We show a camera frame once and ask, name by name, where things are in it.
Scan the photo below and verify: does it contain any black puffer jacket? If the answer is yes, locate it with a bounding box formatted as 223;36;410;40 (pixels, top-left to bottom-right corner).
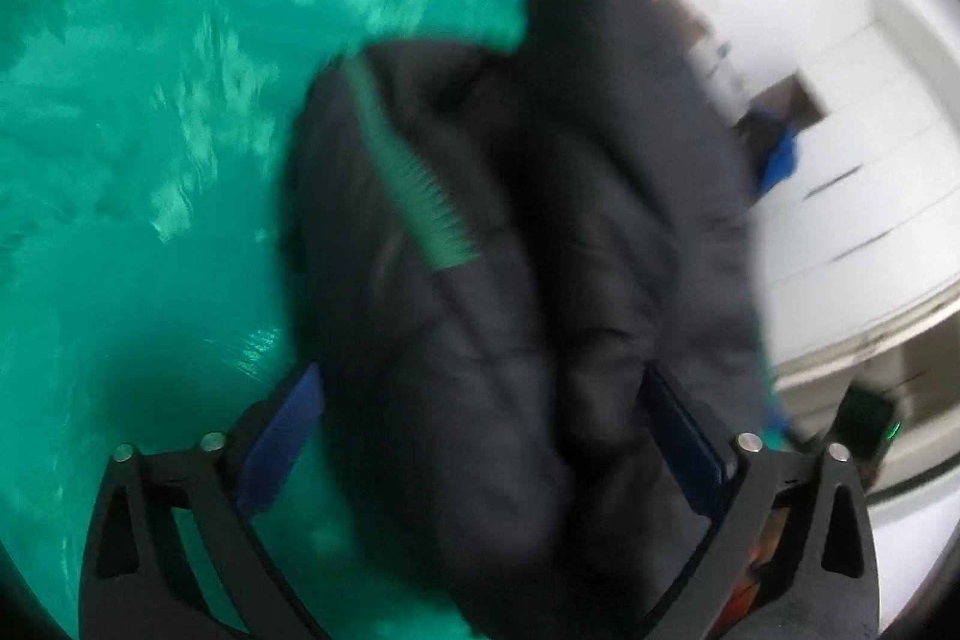
285;0;766;638

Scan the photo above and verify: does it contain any black and blue clothes pile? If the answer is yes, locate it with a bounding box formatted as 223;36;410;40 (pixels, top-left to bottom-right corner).
734;109;799;198

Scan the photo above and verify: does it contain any white wardrobe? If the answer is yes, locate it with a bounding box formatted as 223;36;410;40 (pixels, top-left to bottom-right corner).
755;0;958;364

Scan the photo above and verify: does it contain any white bedside cabinet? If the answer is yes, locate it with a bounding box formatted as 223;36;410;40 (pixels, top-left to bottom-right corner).
669;0;750;127

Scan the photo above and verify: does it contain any green bed blanket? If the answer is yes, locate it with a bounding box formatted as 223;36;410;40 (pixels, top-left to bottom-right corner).
2;0;521;633

